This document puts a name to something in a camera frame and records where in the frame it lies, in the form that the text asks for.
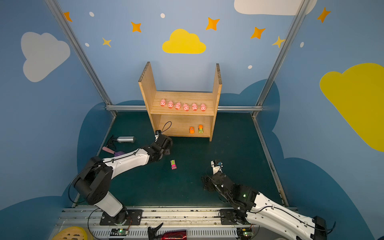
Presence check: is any silver spray bottle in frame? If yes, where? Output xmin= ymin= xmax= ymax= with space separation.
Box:
xmin=106 ymin=135 xmax=136 ymax=148

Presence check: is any orange green toy car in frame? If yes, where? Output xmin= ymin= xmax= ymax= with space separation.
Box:
xmin=198 ymin=125 xmax=204 ymax=134

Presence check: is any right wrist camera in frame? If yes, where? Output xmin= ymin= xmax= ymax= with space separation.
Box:
xmin=211 ymin=160 xmax=223 ymax=175

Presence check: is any purple pink toy shovel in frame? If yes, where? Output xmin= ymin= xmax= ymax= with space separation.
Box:
xmin=102 ymin=147 xmax=125 ymax=157

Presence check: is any pink toy pig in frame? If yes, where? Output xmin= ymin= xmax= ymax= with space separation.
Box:
xmin=192 ymin=103 xmax=198 ymax=111
xmin=175 ymin=102 xmax=182 ymax=110
xmin=160 ymin=99 xmax=166 ymax=107
xmin=168 ymin=101 xmax=174 ymax=109
xmin=200 ymin=104 xmax=207 ymax=112
xmin=183 ymin=104 xmax=190 ymax=112

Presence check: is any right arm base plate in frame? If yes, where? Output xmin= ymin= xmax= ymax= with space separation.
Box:
xmin=219 ymin=209 xmax=249 ymax=225

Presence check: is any green circuit board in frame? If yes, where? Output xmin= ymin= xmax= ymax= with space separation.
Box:
xmin=110 ymin=228 xmax=129 ymax=237
xmin=236 ymin=228 xmax=254 ymax=240

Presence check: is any wooden two-tier shelf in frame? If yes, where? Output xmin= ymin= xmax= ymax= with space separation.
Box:
xmin=138 ymin=62 xmax=222 ymax=141

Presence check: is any left green circuit board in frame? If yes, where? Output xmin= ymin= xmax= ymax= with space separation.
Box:
xmin=110 ymin=228 xmax=129 ymax=237

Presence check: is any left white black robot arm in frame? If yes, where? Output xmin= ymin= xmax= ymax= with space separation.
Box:
xmin=71 ymin=132 xmax=173 ymax=225

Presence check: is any pink striped toy truck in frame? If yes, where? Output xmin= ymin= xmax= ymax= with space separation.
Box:
xmin=170 ymin=160 xmax=177 ymax=170

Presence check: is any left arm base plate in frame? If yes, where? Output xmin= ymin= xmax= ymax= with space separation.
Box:
xmin=100 ymin=208 xmax=143 ymax=226

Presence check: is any yellow plastic basket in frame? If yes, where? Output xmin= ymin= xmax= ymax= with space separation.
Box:
xmin=52 ymin=227 xmax=94 ymax=240

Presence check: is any red black clamp tool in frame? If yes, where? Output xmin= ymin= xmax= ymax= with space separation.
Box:
xmin=148 ymin=223 xmax=187 ymax=240

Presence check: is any right green circuit board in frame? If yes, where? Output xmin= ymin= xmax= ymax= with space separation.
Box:
xmin=236 ymin=228 xmax=254 ymax=240

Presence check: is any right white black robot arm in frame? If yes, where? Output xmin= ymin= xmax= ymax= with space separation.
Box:
xmin=202 ymin=171 xmax=328 ymax=240

